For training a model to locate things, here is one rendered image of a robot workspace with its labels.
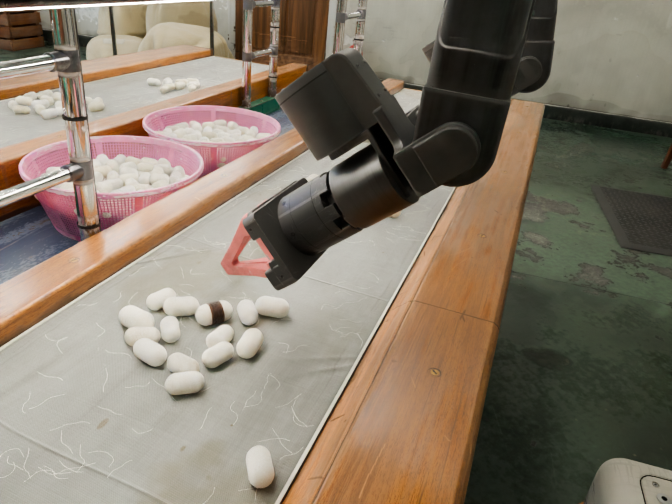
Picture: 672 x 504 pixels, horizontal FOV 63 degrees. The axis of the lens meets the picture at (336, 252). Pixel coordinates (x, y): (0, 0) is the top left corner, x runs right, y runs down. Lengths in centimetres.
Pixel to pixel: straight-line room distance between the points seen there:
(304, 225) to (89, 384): 23
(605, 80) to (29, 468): 517
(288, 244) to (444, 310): 21
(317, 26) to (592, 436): 444
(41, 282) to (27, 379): 12
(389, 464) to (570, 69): 500
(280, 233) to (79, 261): 28
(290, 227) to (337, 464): 18
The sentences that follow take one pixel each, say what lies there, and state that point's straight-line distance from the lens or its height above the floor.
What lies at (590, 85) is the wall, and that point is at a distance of 535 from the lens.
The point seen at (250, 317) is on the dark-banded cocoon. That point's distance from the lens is 57.
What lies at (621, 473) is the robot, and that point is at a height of 28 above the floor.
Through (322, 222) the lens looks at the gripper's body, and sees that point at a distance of 44.
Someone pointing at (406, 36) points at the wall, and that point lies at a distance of 532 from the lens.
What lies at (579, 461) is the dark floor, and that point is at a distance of 164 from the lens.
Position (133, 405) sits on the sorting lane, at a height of 74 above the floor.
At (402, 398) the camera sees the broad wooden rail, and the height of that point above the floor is 76.
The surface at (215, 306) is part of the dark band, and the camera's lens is 57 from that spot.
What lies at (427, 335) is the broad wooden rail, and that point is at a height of 76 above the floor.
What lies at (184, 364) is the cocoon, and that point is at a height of 76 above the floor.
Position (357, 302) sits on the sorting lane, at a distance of 63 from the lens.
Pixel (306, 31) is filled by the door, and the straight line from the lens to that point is 548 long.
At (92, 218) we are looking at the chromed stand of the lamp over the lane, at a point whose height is 78.
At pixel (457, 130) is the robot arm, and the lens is 37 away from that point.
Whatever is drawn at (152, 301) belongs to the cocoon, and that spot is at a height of 75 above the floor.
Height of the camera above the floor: 108
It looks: 28 degrees down
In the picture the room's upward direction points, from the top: 6 degrees clockwise
